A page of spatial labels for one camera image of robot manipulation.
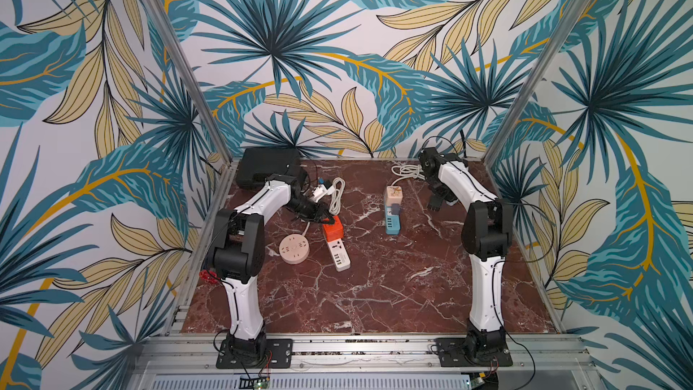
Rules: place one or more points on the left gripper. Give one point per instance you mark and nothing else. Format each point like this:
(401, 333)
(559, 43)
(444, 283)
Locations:
(318, 214)

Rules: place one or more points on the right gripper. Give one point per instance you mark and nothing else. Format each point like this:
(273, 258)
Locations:
(440, 195)

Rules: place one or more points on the red plug adapter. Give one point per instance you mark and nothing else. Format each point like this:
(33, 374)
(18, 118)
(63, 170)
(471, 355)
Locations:
(333, 231)

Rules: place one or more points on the round pink power socket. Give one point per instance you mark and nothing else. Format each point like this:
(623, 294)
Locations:
(294, 249)

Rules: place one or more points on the teal power strip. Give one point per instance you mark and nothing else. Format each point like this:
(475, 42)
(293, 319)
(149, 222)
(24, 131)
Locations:
(392, 223)

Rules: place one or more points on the white power strip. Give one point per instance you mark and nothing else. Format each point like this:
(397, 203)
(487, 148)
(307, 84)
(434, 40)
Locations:
(339, 255)

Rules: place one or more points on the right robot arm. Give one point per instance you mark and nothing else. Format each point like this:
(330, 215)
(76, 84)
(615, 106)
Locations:
(486, 236)

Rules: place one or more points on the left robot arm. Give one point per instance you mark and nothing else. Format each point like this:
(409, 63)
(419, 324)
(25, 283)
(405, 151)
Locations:
(236, 255)

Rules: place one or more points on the black plastic case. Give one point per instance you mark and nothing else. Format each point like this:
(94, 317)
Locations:
(259, 163)

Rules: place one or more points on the red clamp tool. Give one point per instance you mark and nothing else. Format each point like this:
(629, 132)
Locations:
(209, 277)

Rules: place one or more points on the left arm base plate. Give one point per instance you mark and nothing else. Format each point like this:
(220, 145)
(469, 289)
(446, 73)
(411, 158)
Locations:
(237, 353)

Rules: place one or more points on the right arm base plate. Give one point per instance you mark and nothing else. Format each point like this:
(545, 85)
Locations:
(469, 353)

